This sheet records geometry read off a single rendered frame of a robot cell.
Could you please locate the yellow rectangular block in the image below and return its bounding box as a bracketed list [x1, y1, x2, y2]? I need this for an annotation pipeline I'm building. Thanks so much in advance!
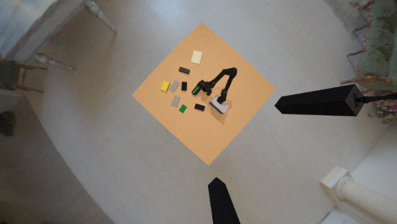
[160, 81, 170, 92]

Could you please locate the pale cream flat rectangular card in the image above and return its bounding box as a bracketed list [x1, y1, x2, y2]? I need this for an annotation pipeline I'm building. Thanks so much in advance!
[191, 50, 202, 64]

